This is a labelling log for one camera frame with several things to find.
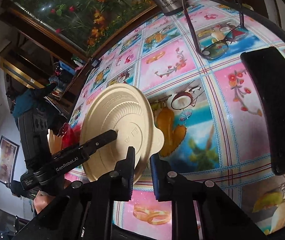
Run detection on beige plastic bowl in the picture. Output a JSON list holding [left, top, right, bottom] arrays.
[[47, 129, 63, 153], [79, 84, 164, 183]]

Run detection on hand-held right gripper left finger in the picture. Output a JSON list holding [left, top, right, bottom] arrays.
[[32, 147, 136, 240]]

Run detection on black smartphone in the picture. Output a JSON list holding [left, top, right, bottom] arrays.
[[240, 46, 285, 176]]

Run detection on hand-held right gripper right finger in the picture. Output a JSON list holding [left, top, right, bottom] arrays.
[[150, 155, 268, 240]]

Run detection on person's left hand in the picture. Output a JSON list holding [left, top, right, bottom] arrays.
[[34, 191, 58, 215]]

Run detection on red ribbed plastic bowl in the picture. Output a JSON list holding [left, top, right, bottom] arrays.
[[59, 122, 83, 147]]

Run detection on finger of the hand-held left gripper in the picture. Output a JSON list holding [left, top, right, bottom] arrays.
[[36, 129, 118, 184]]

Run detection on framed wall picture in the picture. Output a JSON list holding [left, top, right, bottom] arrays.
[[0, 135, 20, 183]]

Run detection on framed flower mural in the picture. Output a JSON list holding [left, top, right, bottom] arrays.
[[6, 0, 159, 54]]

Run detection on purple-framed eyeglasses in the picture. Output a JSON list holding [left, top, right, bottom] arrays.
[[181, 0, 254, 61]]

